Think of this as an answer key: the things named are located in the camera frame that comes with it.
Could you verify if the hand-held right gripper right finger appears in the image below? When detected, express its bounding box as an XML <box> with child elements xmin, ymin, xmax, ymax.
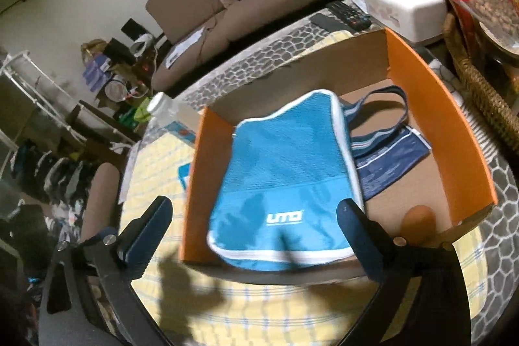
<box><xmin>336</xmin><ymin>198</ymin><xmax>473</xmax><ymax>346</ymax></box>

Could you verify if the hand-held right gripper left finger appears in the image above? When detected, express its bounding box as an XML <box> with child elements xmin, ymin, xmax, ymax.
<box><xmin>38</xmin><ymin>195</ymin><xmax>174</xmax><ymax>346</ymax></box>

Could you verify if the teal pouch with white trim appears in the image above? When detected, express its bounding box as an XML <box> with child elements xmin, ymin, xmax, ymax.
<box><xmin>207</xmin><ymin>89</ymin><xmax>366</xmax><ymax>273</ymax></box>

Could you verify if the orange cardboard box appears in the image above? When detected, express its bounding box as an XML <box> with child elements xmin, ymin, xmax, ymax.
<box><xmin>178</xmin><ymin>27</ymin><xmax>499</xmax><ymax>286</ymax></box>

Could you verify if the beige chair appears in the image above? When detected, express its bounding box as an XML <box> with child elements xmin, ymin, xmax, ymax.
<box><xmin>79</xmin><ymin>163</ymin><xmax>122</xmax><ymax>246</ymax></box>

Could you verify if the orange egg-shaped object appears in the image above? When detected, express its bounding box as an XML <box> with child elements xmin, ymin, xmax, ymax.
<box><xmin>401</xmin><ymin>205</ymin><xmax>439</xmax><ymax>235</ymax></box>

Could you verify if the white paper sheet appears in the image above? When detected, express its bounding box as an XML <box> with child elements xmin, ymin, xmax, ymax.
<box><xmin>119</xmin><ymin>141</ymin><xmax>141</xmax><ymax>206</ymax></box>

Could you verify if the blue mouse blister package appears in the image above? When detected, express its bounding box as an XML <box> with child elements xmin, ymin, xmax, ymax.
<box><xmin>177</xmin><ymin>163</ymin><xmax>194</xmax><ymax>193</ymax></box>

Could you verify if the yellow plaid tablecloth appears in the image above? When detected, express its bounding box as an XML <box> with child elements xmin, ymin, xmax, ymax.
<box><xmin>117</xmin><ymin>28</ymin><xmax>500</xmax><ymax>346</ymax></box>

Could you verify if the pile of clothes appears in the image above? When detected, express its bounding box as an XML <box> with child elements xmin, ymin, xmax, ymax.
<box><xmin>11</xmin><ymin>143</ymin><xmax>99</xmax><ymax>211</ymax></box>

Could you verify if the clear plastic water bottle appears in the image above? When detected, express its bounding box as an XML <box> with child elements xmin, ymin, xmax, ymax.
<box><xmin>146</xmin><ymin>92</ymin><xmax>203</xmax><ymax>146</ymax></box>

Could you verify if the cluttered side table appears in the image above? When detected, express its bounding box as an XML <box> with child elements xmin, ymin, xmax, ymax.
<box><xmin>79</xmin><ymin>18</ymin><xmax>163</xmax><ymax>120</ymax></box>

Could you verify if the wicker basket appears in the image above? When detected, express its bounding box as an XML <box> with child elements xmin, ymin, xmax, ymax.
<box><xmin>442</xmin><ymin>11</ymin><xmax>519</xmax><ymax>165</ymax></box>

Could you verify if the white paper on sofa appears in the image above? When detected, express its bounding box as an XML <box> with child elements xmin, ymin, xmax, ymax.
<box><xmin>165</xmin><ymin>27</ymin><xmax>206</xmax><ymax>69</ymax></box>

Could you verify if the dark flat remote control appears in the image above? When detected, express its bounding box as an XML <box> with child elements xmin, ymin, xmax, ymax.
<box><xmin>310</xmin><ymin>14</ymin><xmax>346</xmax><ymax>33</ymax></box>

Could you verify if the black remote control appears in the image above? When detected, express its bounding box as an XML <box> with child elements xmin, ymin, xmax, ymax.
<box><xmin>325</xmin><ymin>1</ymin><xmax>372</xmax><ymax>31</ymax></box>

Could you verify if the beige sofa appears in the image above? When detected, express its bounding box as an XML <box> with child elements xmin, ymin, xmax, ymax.
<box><xmin>145</xmin><ymin>0</ymin><xmax>376</xmax><ymax>98</ymax></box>

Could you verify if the dark curtain rod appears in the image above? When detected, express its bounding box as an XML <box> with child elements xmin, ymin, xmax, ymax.
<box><xmin>0</xmin><ymin>0</ymin><xmax>32</xmax><ymax>15</ymax></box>

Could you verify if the white wire rack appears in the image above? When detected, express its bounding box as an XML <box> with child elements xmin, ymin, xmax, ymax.
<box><xmin>0</xmin><ymin>50</ymin><xmax>135</xmax><ymax>153</ymax></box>

